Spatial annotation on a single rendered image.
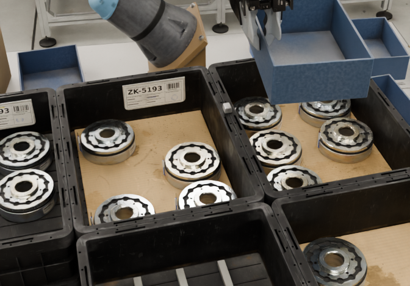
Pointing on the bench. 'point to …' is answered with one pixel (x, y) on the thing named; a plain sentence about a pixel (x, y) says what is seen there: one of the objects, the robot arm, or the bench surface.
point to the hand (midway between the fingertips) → (260, 39)
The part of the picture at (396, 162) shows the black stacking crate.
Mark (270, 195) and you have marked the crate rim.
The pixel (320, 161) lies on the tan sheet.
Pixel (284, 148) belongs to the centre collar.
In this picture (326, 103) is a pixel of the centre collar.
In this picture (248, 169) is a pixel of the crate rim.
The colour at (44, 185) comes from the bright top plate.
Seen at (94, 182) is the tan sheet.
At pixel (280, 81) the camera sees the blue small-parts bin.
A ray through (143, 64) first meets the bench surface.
